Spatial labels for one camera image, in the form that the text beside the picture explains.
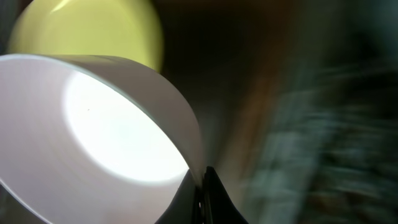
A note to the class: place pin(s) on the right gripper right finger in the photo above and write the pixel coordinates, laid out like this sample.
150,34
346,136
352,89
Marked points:
218,208

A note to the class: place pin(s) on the white pink bowl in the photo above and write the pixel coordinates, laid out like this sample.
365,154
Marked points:
94,139

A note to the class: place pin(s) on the yellow plate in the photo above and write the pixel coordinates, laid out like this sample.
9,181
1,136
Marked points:
122,28

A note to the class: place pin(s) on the grey dishwasher rack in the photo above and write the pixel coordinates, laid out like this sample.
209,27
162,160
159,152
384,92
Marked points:
330,155

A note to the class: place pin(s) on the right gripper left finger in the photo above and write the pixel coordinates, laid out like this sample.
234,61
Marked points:
184,207

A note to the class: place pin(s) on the dark brown tray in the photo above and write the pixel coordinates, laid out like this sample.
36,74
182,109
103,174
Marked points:
225,57

